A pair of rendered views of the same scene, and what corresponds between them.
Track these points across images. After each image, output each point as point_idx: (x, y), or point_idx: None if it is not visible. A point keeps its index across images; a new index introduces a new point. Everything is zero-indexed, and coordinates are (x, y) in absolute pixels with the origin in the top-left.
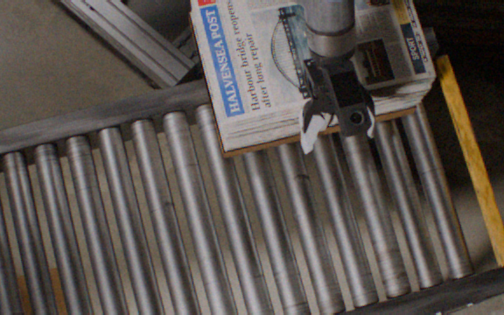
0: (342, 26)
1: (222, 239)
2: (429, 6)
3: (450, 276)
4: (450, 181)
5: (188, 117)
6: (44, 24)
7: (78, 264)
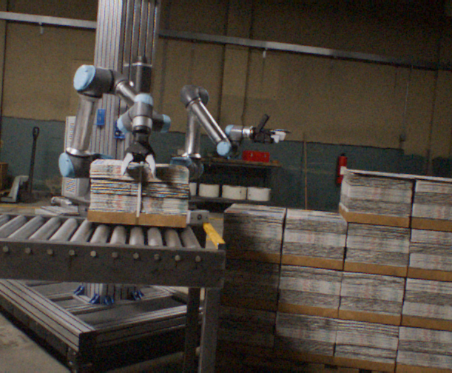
0: (144, 113)
1: None
2: (230, 318)
3: None
4: None
5: None
6: (22, 346)
7: None
